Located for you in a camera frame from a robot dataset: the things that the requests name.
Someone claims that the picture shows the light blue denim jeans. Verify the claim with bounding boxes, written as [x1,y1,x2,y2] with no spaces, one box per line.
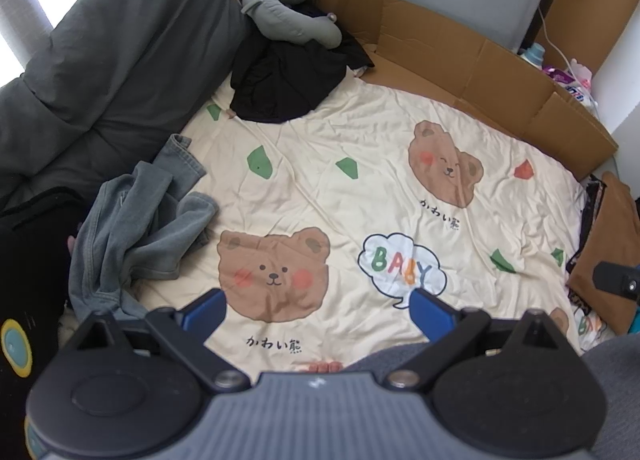
[68,134,218,321]

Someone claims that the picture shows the tall brown cardboard box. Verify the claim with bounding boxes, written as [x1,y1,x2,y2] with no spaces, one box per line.
[536,0,639,73]

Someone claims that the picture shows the purple white packaging bag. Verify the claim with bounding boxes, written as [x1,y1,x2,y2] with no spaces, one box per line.
[542,59,598,115]

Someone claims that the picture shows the grey plush toy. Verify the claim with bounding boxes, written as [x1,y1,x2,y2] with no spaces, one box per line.
[242,0,342,49]

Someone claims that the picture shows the teal detergent bottle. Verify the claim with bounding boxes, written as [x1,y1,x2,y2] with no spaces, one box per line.
[520,42,546,70]

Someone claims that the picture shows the dark grey duvet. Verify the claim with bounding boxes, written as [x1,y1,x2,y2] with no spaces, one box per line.
[1,0,248,209]

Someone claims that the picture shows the cream bear print bedsheet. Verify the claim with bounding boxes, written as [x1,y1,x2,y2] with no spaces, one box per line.
[138,76,612,376]

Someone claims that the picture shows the flattened brown cardboard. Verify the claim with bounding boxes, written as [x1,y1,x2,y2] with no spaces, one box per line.
[316,0,617,179]

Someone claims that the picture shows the black garment pile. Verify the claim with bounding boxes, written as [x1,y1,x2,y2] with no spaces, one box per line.
[230,24,374,124]

